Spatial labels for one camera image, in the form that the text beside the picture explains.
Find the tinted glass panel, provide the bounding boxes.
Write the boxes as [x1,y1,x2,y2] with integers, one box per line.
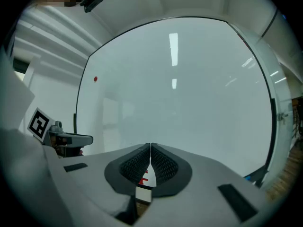
[257,17,294,192]

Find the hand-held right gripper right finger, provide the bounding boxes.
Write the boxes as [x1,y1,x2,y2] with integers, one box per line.
[134,142,272,227]

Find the black framed window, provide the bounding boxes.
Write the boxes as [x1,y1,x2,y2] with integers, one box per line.
[13,57,32,82]

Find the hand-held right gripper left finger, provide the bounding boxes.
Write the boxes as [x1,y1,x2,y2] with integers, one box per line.
[58,142,152,218]

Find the red patterned board eraser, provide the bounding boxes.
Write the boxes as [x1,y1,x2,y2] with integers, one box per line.
[138,170,149,186]

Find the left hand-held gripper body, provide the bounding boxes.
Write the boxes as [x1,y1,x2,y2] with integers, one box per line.
[27,107,82,157]

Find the black head-worn camera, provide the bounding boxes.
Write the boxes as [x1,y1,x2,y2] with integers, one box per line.
[80,0,105,13]

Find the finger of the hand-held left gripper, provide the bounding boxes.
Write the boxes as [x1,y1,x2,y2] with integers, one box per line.
[71,136,94,147]
[63,132,93,138]

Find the whiteboard on black stand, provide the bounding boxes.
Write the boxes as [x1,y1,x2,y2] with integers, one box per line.
[73,15,277,182]

